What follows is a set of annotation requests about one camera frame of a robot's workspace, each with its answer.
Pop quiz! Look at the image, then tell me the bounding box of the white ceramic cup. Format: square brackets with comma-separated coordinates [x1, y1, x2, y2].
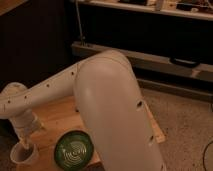
[10, 142, 39, 165]

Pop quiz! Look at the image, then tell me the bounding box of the cluttered white shelf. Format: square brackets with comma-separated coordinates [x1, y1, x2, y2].
[70, 0, 213, 21]

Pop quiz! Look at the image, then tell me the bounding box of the black handle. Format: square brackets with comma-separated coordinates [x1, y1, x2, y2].
[169, 58, 200, 68]

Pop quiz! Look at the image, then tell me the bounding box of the vertical metal pole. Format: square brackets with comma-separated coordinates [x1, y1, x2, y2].
[75, 0, 85, 46]

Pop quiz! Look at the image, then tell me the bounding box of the grey metal rail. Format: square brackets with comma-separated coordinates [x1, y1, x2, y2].
[71, 41, 213, 83]

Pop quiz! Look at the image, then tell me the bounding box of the green ceramic bowl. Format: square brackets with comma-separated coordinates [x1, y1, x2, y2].
[54, 130, 94, 171]

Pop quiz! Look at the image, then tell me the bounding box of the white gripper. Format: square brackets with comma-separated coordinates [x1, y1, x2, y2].
[11, 113, 42, 154]

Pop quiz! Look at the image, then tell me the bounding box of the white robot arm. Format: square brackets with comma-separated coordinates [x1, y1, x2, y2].
[0, 50, 166, 171]

